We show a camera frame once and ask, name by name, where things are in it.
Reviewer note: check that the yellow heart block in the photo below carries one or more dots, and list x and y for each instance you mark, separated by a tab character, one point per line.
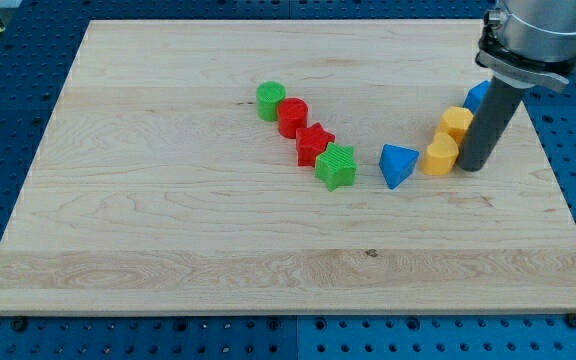
440	155

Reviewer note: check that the blue cube block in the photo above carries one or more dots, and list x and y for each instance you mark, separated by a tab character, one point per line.
475	96

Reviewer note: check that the blue triangle block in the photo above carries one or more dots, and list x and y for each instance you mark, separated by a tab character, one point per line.
397	164

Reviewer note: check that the wooden board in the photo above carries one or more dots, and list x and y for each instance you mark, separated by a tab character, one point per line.
157	190

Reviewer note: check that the yellow hexagon block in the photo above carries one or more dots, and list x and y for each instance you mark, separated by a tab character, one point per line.
455	121

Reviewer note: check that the red cylinder block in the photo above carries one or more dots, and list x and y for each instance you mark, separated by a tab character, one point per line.
292	114

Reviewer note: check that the green cylinder block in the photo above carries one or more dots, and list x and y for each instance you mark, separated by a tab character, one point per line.
268	95

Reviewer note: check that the green star block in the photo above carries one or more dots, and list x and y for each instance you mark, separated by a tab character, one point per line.
336	166

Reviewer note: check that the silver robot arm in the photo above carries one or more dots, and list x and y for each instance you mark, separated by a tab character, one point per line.
524	43

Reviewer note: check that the red star block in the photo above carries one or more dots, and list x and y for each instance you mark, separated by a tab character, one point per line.
310	142

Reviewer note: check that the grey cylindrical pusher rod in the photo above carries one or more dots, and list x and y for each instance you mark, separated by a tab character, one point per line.
497	107

